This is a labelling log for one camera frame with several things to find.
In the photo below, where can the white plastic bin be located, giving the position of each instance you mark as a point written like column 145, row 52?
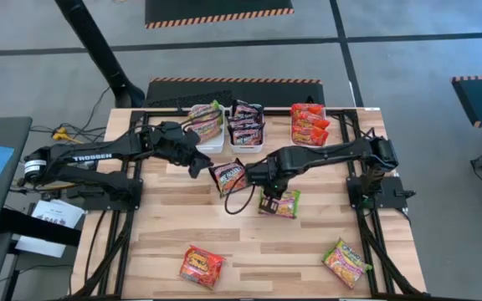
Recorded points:
column 290, row 129
column 214, row 147
column 247, row 148

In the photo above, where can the green Maruchan noodle pack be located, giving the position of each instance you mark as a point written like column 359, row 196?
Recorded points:
column 210, row 131
column 205, row 110
column 345, row 263
column 288, row 205

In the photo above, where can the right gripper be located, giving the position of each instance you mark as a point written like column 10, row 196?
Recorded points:
column 270, row 173

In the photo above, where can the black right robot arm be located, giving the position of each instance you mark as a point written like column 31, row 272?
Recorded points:
column 329, row 152

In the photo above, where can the yellow power plug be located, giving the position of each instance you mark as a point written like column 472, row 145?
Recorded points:
column 61, row 134

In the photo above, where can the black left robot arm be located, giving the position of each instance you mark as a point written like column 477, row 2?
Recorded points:
column 92, row 156

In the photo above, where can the black desk leg bar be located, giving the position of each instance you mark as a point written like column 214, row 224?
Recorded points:
column 36, row 228

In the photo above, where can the white printed paper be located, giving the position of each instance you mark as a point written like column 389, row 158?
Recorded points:
column 57, row 213

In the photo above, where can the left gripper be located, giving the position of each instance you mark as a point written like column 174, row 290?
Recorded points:
column 174, row 144

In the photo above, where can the white plain paper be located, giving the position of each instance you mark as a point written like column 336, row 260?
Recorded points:
column 40, row 246

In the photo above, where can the black round knob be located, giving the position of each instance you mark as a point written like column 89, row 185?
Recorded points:
column 21, row 182

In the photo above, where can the black camera stand pole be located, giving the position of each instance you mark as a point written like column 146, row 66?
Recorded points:
column 94, row 46

